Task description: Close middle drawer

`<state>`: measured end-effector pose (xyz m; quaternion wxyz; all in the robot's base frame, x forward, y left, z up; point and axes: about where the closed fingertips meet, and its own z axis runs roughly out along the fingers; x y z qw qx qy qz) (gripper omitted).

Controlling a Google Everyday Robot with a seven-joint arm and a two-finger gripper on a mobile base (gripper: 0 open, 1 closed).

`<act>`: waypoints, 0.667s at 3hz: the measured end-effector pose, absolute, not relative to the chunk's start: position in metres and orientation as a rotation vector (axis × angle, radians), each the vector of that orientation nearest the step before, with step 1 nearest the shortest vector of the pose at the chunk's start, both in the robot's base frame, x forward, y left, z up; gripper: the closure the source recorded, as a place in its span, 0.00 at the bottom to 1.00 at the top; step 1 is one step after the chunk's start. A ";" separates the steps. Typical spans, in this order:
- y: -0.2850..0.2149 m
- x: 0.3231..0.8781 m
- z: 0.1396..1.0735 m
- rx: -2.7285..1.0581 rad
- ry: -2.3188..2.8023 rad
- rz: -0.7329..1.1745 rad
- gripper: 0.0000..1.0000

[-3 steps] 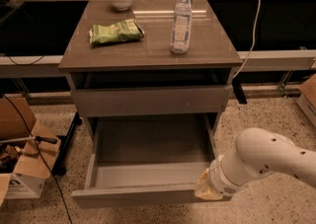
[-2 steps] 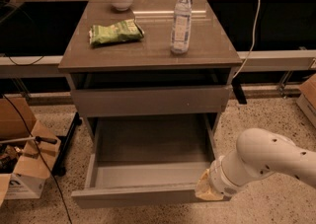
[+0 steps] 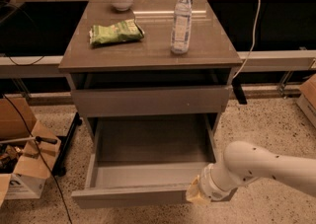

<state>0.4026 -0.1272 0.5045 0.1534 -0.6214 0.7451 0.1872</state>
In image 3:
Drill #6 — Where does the cardboard box right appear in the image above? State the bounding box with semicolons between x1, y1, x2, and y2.
296;74;316;127

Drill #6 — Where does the open cardboard box left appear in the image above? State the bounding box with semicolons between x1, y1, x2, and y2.
0;98;61;205

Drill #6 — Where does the grey top drawer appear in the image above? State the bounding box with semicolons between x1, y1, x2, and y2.
71;87;231;117

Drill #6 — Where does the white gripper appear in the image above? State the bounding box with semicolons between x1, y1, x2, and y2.
186;163;238;204

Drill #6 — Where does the green snack bag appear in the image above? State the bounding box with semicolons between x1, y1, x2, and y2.
89;19;144;46

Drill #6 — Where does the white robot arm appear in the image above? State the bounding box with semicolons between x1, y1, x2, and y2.
186;141;316;204

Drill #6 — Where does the white cable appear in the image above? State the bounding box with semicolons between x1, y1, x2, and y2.
232;0;262;81

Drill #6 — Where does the black handled tool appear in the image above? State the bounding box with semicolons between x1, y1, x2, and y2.
0;136;58;145

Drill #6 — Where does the black cable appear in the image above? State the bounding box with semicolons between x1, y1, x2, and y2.
0;93;73;224

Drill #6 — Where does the black stand leg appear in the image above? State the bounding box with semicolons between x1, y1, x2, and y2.
52;112;82;177

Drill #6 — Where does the grey drawer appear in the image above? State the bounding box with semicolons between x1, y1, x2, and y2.
71;87;231;117
70;112;239;210

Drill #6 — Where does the grey drawer cabinet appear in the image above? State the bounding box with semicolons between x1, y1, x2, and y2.
57;0;243;143

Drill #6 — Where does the clear plastic water bottle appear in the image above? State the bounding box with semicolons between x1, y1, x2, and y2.
171;0;193;54

